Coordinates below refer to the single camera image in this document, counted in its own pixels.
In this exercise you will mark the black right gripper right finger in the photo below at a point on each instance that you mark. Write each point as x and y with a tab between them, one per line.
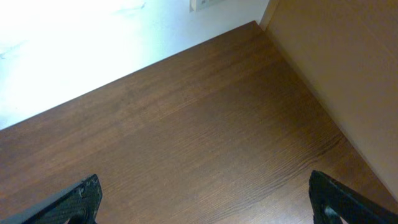
333	202

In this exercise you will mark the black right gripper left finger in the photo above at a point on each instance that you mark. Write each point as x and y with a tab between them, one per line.
78	203

